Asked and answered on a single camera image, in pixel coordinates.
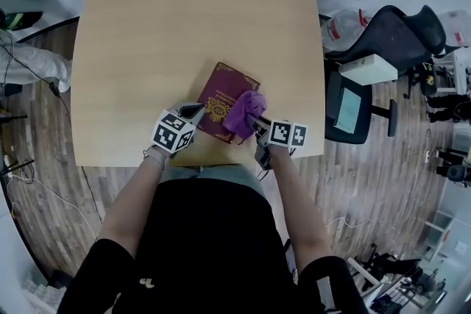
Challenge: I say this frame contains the black equipment stand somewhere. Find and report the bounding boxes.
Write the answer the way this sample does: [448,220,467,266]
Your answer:
[345,242,424,291]

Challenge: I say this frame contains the black camera equipment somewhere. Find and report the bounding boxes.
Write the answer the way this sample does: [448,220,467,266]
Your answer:
[436,147,471,189]

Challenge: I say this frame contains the white floor cable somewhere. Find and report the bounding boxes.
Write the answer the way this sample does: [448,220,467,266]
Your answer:
[7,174,93,229]
[325,217,397,232]

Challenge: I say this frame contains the black antenna router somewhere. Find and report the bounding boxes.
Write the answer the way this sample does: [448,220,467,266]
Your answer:
[0,157,36,178]

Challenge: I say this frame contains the white metal rack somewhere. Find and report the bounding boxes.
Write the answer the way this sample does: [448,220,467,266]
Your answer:
[433,47,471,96]

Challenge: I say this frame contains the black floor cable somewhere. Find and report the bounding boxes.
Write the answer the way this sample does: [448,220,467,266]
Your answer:
[47,82,104,225]

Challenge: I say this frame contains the person's left forearm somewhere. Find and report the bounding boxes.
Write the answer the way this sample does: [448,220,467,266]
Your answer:
[97,154,166,251]

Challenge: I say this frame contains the black padded office chair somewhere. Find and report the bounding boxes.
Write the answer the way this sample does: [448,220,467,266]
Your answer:
[403,5,448,100]

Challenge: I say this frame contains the person's right forearm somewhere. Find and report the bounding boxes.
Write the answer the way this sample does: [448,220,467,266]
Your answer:
[270,146,334,275]

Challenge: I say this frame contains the white and black robot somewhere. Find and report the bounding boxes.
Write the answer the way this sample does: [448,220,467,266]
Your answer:
[0,9,73,93]

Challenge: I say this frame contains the person's left hand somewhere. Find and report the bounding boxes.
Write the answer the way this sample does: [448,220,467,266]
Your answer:
[142,145,174,169]

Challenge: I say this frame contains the pale green booklet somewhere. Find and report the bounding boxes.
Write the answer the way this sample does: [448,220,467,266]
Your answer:
[333,87,362,133]

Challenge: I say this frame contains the black mesh office chair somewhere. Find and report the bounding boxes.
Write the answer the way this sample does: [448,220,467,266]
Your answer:
[323,5,433,144]

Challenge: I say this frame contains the person's black shirt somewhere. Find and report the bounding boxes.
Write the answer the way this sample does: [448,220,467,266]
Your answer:
[57,179,369,314]

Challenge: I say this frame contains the clear water jug red label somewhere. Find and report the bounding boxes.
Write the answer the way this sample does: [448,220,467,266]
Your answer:
[322,9,372,52]

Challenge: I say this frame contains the white flat box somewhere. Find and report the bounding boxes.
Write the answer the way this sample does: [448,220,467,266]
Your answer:
[338,54,398,87]

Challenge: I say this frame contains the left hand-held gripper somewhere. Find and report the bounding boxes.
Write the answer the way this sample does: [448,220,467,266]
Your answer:
[151,101,207,154]

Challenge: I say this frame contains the purple cloth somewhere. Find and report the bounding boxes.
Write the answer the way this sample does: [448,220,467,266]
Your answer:
[222,90,268,140]

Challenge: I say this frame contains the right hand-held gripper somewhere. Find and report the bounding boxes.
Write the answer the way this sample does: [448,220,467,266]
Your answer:
[245,114,308,171]

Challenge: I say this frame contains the dark red gold-patterned book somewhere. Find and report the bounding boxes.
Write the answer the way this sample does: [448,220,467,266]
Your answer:
[196,61,261,144]

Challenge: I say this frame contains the person's grey trousers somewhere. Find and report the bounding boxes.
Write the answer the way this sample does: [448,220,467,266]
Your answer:
[160,163,266,196]

